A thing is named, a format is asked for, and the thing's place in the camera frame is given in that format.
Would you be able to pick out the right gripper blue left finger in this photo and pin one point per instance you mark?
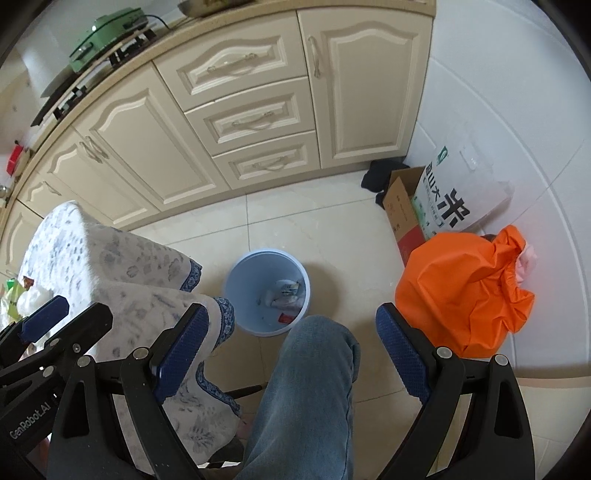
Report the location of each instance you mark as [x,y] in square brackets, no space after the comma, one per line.
[151,375]

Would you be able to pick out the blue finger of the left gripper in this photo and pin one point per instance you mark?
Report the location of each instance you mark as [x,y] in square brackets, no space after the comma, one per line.
[16,337]

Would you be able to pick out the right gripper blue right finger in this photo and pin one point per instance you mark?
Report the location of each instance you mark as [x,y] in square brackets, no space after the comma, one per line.
[436,380]

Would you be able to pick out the glutinous rice package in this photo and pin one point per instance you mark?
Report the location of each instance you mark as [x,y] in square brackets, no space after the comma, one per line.
[11,291]

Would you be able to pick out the blue plastic trash bin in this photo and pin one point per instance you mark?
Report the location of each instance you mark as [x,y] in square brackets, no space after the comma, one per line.
[270,291]

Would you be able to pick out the cream lower kitchen cabinets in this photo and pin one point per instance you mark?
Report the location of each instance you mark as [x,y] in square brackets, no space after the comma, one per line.
[249,98]

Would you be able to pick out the round table floral tablecloth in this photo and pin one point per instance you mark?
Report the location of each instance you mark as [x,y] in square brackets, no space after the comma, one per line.
[147,287]

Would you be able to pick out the orange plastic bag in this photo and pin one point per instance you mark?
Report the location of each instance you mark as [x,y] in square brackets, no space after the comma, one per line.
[463,291]

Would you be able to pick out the person leg blue jeans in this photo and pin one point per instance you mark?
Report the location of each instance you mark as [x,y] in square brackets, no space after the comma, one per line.
[304,425]

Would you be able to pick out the red container on counter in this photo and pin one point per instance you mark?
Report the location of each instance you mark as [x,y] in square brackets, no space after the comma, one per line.
[13,159]

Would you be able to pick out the brown cardboard box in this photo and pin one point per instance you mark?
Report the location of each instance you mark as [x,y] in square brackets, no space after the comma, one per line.
[400,211]

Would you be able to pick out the white rice sack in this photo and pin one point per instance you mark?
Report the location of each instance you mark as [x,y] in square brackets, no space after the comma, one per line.
[458,188]

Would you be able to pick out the black cloth on floor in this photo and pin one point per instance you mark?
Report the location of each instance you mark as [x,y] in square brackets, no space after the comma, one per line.
[377,178]

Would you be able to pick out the black gas stove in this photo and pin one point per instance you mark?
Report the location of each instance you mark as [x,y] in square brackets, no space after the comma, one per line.
[68,88]

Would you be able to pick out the green electric cooking pot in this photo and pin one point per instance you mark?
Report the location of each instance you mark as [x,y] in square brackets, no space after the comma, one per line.
[105,31]

